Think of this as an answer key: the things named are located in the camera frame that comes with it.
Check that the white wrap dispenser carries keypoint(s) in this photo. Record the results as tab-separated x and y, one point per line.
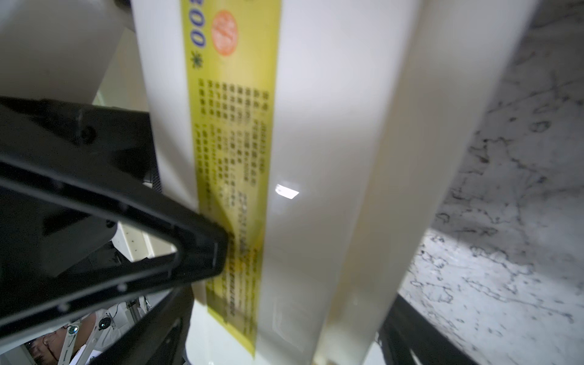
326	134
59	50

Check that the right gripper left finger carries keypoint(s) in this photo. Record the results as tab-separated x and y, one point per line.
158	338

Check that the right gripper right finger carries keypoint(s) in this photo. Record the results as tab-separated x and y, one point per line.
406	337

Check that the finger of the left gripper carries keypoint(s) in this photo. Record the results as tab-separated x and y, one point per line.
70	173

